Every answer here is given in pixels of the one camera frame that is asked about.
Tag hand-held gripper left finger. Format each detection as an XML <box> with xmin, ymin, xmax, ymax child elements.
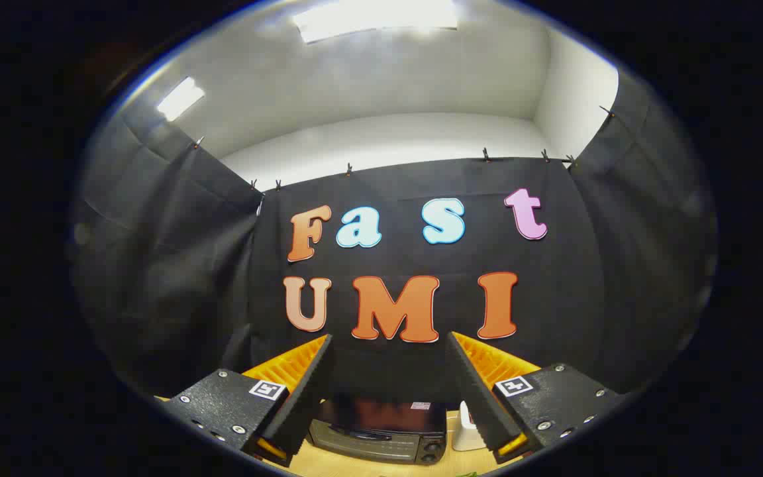
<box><xmin>155</xmin><ymin>333</ymin><xmax>337</xmax><ymax>468</ymax></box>

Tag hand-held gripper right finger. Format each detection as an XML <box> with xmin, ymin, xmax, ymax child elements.
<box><xmin>446</xmin><ymin>331</ymin><xmax>629</xmax><ymax>465</ymax></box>

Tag black toaster oven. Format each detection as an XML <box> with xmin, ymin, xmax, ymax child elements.
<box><xmin>307</xmin><ymin>396</ymin><xmax>449</xmax><ymax>466</ymax></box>

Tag white bread toaster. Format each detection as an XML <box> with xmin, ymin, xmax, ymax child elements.
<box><xmin>452</xmin><ymin>400</ymin><xmax>489</xmax><ymax>452</ymax></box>

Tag small ceiling light panel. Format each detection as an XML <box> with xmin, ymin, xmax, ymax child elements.
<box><xmin>156</xmin><ymin>76</ymin><xmax>207</xmax><ymax>123</ymax></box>

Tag large ceiling light panel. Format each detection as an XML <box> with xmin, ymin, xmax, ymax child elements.
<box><xmin>292</xmin><ymin>0</ymin><xmax>460</xmax><ymax>44</ymax></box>

